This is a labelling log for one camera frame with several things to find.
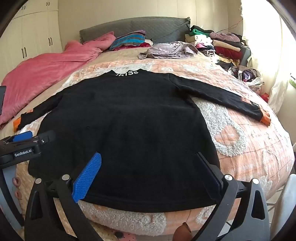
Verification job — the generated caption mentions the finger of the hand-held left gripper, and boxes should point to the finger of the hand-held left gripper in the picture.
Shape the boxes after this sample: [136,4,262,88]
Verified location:
[32,130,56,147]
[0,130,33,146]

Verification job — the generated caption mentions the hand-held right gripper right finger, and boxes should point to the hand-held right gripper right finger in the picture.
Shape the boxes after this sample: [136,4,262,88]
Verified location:
[192,152,271,241]

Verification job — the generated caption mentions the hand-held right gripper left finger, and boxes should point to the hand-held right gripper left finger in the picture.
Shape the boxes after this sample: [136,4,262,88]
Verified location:
[24,152,102,241]

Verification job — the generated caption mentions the black sweater with orange cuffs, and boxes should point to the black sweater with orange cuffs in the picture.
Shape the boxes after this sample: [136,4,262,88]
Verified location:
[14,70,271,212]

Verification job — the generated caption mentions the bag full of clothes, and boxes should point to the bag full of clothes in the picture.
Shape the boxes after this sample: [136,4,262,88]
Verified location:
[228,65,265,93]

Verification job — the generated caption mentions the stack of folded clothes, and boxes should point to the stack of folded clothes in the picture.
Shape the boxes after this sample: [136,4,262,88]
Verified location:
[185,25,249,67]

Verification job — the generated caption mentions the person's left hand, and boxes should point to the person's left hand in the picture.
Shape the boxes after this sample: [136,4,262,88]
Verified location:
[13,176,25,202]

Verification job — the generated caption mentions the bed with peach white bedspread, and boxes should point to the bed with peach white bedspread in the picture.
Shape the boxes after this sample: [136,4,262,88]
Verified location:
[0,45,296,237]

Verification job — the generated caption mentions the brown object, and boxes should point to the brown object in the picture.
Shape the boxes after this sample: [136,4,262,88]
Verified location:
[176,222,192,241]

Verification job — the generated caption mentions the pink blanket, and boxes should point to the pink blanket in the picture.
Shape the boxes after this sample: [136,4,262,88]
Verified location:
[0,31,116,130]

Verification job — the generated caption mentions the white wardrobe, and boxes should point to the white wardrobe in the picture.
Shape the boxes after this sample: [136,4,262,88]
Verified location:
[0,0,63,81]

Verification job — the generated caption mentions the striped pillow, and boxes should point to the striped pillow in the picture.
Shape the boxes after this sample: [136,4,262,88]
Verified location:
[110,30,146,50]

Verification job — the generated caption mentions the lilac crumpled garment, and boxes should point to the lilac crumpled garment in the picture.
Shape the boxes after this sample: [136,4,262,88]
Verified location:
[138,41,199,60]

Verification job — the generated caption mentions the dark red pillow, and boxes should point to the dark red pillow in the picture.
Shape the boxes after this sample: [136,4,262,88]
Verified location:
[116,39,153,50]

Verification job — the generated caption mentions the cream curtain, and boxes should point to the cream curtain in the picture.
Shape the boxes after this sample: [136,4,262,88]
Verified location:
[240,0,296,114]

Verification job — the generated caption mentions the grey padded headboard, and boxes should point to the grey padded headboard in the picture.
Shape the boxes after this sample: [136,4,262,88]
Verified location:
[79,17,191,44]

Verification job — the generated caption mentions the black cable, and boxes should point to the black cable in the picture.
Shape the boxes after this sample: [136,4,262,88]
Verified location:
[217,18,244,33]

